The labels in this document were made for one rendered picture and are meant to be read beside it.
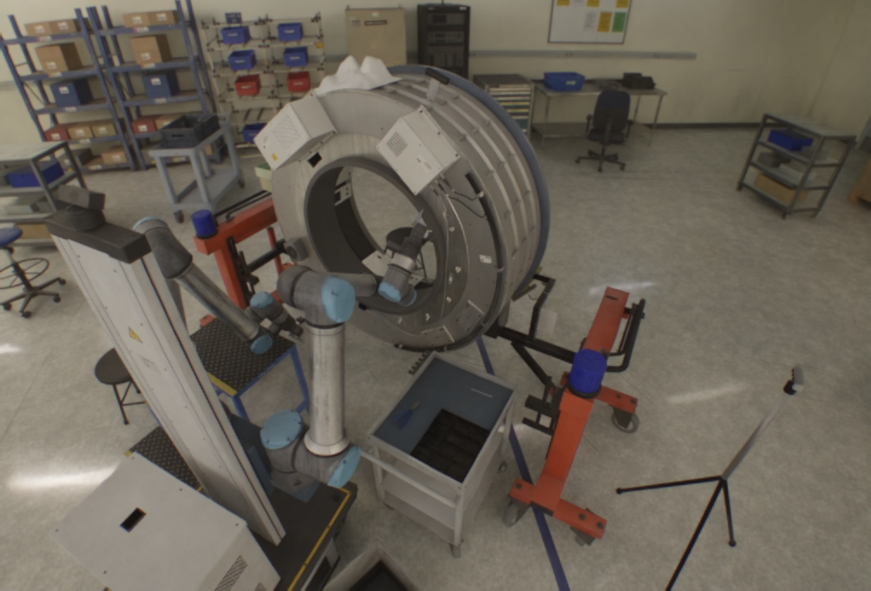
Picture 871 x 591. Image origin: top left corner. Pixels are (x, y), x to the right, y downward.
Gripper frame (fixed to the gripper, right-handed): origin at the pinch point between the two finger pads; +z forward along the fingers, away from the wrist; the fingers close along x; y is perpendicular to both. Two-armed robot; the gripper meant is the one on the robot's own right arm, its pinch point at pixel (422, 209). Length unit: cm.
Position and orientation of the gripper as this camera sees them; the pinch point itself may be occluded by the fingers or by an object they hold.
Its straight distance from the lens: 169.5
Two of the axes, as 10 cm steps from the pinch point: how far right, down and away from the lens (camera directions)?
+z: 4.1, -8.9, 2.2
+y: 8.8, 4.4, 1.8
